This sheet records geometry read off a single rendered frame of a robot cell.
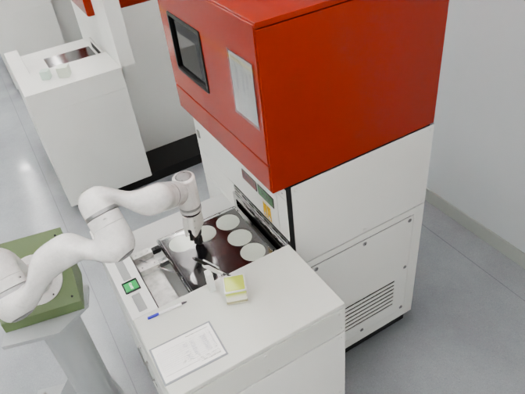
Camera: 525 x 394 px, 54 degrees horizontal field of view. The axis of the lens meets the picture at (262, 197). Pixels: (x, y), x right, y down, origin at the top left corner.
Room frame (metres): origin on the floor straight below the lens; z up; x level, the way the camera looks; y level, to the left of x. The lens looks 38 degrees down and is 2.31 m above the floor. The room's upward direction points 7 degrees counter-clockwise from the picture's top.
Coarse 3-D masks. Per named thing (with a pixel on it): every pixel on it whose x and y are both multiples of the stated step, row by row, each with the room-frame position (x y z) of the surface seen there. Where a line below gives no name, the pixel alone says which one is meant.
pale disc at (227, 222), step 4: (224, 216) 1.68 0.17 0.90; (228, 216) 1.68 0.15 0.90; (232, 216) 1.68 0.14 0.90; (236, 216) 1.67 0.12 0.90; (220, 220) 1.66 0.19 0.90; (224, 220) 1.65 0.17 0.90; (228, 220) 1.65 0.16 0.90; (232, 220) 1.65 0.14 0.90; (236, 220) 1.64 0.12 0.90; (216, 224) 1.63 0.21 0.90; (220, 224) 1.63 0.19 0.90; (224, 224) 1.63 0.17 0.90; (228, 224) 1.62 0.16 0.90; (232, 224) 1.62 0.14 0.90; (236, 224) 1.62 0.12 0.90; (220, 228) 1.61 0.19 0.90; (224, 228) 1.60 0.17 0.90; (228, 228) 1.60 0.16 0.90; (232, 228) 1.60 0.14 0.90
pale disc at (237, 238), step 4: (232, 232) 1.57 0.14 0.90; (236, 232) 1.57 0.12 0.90; (240, 232) 1.57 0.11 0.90; (244, 232) 1.56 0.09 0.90; (248, 232) 1.56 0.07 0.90; (228, 236) 1.55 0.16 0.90; (232, 236) 1.55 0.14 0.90; (236, 236) 1.55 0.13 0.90; (240, 236) 1.54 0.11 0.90; (244, 236) 1.54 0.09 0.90; (248, 236) 1.54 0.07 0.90; (228, 240) 1.53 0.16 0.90; (232, 240) 1.52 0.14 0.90; (236, 240) 1.52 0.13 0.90; (240, 240) 1.52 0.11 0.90; (244, 240) 1.52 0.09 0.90; (248, 240) 1.51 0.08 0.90; (232, 244) 1.50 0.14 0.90; (236, 244) 1.50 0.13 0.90; (240, 244) 1.50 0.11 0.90; (244, 244) 1.49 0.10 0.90
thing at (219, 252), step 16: (208, 224) 1.64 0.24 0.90; (240, 224) 1.61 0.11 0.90; (224, 240) 1.53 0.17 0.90; (256, 240) 1.51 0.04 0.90; (176, 256) 1.47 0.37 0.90; (192, 256) 1.46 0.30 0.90; (208, 256) 1.45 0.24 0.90; (224, 256) 1.44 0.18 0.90; (240, 256) 1.43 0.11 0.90; (192, 272) 1.38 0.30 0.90; (224, 272) 1.36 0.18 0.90; (192, 288) 1.29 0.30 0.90
